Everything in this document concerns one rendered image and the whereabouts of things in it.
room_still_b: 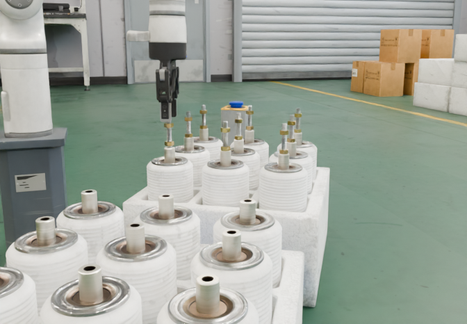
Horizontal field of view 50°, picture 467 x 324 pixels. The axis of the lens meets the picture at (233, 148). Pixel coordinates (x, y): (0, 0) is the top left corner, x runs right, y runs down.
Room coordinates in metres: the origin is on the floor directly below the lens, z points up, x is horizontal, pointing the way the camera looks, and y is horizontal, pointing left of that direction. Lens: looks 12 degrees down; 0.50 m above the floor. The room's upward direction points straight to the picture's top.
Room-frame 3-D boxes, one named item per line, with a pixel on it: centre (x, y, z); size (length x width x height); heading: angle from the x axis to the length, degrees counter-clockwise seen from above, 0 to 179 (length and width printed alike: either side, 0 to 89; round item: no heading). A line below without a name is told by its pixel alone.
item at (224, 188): (0.99, 0.02, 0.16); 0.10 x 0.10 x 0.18
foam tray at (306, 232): (1.10, -0.01, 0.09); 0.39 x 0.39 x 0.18; 76
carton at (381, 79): (4.71, -1.40, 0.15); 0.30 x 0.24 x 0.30; 14
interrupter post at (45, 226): (0.59, 0.23, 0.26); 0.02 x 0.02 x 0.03
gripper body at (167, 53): (1.02, 0.13, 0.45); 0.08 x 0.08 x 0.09
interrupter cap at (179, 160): (1.01, 0.13, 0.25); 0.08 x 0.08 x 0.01
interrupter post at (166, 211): (0.68, 0.10, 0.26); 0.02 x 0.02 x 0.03
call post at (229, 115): (1.40, -0.01, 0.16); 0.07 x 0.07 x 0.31; 76
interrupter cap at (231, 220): (0.66, -0.02, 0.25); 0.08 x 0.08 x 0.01
